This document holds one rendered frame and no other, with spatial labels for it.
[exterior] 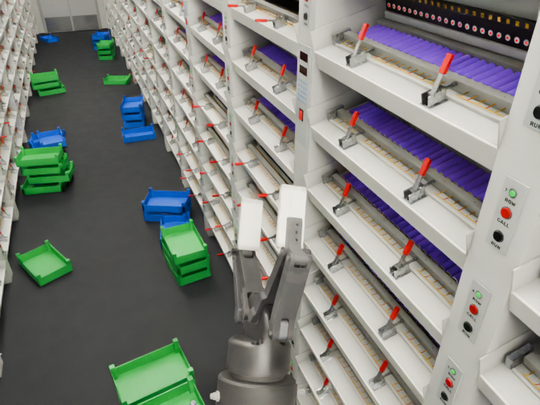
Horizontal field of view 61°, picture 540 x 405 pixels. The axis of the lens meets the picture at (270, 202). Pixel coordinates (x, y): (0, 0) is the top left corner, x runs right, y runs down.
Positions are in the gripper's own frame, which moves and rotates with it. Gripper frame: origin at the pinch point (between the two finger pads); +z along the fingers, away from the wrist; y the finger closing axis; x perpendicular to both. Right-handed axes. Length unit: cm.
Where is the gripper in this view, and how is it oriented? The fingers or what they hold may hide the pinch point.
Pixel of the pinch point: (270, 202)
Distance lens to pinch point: 56.7
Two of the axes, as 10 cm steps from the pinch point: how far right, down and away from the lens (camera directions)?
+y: 3.7, -1.0, -9.2
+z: 0.7, -9.9, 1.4
